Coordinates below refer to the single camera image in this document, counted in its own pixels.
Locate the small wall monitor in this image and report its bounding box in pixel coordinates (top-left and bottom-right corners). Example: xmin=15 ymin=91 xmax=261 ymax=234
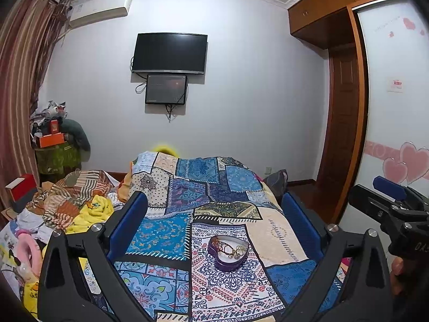
xmin=145 ymin=74 xmax=187 ymax=105

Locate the yellow pillow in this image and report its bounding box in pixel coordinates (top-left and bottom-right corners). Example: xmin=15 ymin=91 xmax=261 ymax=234
xmin=151 ymin=144 xmax=180 ymax=158

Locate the striped brown curtain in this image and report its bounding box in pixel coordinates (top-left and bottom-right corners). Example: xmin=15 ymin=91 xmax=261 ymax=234
xmin=0 ymin=0 xmax=72 ymax=222

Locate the red white box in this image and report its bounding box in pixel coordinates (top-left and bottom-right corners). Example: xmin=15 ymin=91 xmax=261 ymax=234
xmin=5 ymin=174 xmax=38 ymax=202

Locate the cartoon printed cloth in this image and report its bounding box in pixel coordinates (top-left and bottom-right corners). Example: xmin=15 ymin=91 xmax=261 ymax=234
xmin=0 ymin=241 xmax=41 ymax=319

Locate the black wall television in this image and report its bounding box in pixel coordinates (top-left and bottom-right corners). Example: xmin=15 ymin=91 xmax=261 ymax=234
xmin=131 ymin=33 xmax=208 ymax=75

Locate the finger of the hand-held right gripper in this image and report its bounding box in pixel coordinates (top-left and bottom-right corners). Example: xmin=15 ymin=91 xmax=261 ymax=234
xmin=373 ymin=175 xmax=429 ymax=210
xmin=349 ymin=184 xmax=409 ymax=235

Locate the white sliding door with hearts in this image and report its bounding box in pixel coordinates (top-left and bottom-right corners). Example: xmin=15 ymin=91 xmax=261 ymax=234
xmin=342 ymin=0 xmax=429 ymax=265

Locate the person's right hand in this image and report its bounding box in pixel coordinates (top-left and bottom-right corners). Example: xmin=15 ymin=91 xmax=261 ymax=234
xmin=390 ymin=257 xmax=408 ymax=296

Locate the pile of crumpled papers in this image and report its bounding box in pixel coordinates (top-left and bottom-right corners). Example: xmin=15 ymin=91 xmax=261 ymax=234
xmin=30 ymin=101 xmax=68 ymax=135

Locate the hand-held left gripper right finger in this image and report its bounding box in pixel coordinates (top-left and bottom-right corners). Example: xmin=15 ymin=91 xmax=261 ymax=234
xmin=278 ymin=191 xmax=393 ymax=322

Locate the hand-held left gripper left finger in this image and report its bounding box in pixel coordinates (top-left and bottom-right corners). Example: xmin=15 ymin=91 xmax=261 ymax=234
xmin=38 ymin=189 xmax=158 ymax=322

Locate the white air conditioner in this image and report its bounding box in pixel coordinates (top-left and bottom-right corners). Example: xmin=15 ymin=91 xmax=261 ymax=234
xmin=69 ymin=0 xmax=134 ymax=29

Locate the pink plush item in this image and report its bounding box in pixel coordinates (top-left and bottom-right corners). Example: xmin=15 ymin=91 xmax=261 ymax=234
xmin=15 ymin=230 xmax=44 ymax=276

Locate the yellow cloth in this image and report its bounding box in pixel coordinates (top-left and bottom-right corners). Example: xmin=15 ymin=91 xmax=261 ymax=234
xmin=67 ymin=195 xmax=114 ymax=235

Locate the green cloth covered table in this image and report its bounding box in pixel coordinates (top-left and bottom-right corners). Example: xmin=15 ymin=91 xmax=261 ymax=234
xmin=35 ymin=142 xmax=83 ymax=175

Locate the purple heart-shaped tin box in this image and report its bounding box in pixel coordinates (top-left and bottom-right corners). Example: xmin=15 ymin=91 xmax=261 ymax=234
xmin=207 ymin=235 xmax=250 ymax=272

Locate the dark bag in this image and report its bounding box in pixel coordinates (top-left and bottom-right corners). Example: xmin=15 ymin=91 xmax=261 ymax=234
xmin=263 ymin=170 xmax=289 ymax=202

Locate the wooden wardrobe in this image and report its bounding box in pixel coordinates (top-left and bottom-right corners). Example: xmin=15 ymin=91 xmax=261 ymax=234
xmin=287 ymin=0 xmax=406 ymax=225

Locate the flat orange box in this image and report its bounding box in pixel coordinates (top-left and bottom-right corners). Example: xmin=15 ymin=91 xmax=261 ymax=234
xmin=35 ymin=133 xmax=66 ymax=148

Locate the brown wooden door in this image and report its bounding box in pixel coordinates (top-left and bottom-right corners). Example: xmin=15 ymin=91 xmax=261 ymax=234
xmin=317 ymin=45 xmax=361 ymax=192

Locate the striped orange brown cloth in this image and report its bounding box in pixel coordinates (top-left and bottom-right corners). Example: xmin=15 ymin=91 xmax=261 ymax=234
xmin=32 ymin=169 xmax=114 ymax=232

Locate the patchwork printed blanket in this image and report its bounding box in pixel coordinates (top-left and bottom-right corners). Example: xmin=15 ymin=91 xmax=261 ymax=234
xmin=80 ymin=151 xmax=346 ymax=322

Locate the gold chain bracelet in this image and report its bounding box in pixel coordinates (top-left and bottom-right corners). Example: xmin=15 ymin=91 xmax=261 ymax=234
xmin=213 ymin=237 xmax=235 ymax=254

